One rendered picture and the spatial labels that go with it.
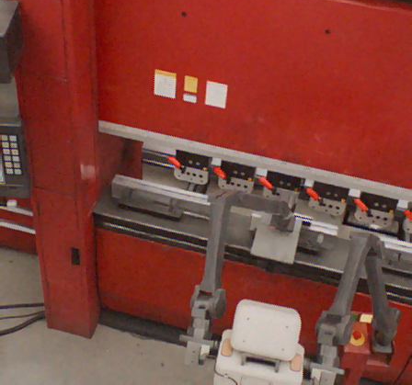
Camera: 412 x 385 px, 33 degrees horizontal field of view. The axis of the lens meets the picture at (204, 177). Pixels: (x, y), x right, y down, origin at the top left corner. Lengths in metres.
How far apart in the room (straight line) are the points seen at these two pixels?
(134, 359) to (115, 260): 0.61
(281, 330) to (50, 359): 1.81
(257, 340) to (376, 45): 1.09
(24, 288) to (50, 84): 1.67
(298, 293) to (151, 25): 1.40
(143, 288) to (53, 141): 1.00
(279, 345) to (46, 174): 1.31
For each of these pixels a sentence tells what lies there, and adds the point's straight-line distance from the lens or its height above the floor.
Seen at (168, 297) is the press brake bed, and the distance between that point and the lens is 3.48.
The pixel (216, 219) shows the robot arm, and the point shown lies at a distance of 2.35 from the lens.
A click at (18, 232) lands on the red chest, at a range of 3.98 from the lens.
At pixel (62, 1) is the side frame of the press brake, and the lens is 2.48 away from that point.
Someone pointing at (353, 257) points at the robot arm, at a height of 1.36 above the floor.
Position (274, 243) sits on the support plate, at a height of 1.00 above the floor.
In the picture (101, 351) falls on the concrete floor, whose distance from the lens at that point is 3.77.
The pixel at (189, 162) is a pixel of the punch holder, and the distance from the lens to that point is 2.96.
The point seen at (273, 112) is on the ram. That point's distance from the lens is 2.70.
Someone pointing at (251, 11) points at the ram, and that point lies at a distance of 2.50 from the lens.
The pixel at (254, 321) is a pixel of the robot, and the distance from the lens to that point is 2.21.
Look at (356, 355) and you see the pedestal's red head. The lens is 2.98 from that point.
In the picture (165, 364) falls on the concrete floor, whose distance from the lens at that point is 3.73.
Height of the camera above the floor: 3.13
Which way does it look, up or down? 42 degrees down
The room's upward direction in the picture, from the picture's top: 6 degrees clockwise
